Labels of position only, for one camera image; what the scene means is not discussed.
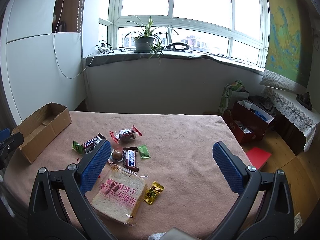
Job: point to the green paper bag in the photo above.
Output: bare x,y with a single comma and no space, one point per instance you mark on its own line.
232,92

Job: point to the white lace cloth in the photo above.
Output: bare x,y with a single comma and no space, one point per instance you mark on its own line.
307,121

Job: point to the light green candy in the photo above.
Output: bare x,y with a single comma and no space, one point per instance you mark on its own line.
144,153

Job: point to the brown ball candy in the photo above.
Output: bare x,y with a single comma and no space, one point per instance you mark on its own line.
116,156

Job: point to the dark green candy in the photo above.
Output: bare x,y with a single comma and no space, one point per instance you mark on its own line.
77,147

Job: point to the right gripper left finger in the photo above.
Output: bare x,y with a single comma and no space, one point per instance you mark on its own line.
58,207

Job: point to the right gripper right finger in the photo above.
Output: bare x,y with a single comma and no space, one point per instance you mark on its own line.
264,207

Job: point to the snickers bar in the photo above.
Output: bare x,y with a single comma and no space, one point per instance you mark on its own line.
89,145
129,155

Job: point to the cardboard box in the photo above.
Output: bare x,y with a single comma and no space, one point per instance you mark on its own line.
41,128

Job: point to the small spider plant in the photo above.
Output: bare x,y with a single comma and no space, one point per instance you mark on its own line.
156,50

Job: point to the landscape painting scroll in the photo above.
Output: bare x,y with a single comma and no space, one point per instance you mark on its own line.
289,57

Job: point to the pink table cloth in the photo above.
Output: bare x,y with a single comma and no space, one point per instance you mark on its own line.
196,196

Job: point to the packaged toast bread slice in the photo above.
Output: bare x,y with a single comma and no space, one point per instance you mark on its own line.
120,194

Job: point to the dark red storage box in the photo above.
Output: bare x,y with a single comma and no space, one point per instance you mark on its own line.
247,121

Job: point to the red date snack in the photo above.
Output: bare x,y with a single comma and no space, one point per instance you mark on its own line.
125,135

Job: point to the potted spider plant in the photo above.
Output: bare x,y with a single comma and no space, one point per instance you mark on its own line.
147,34

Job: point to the dark figurine on shelf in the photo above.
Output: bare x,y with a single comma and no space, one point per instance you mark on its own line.
304,100

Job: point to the yellow candy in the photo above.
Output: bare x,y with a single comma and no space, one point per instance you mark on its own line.
152,193

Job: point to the wooden shelf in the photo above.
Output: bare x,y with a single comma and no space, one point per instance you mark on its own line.
66,15

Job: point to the window frame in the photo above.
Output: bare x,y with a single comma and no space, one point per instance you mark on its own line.
236,30

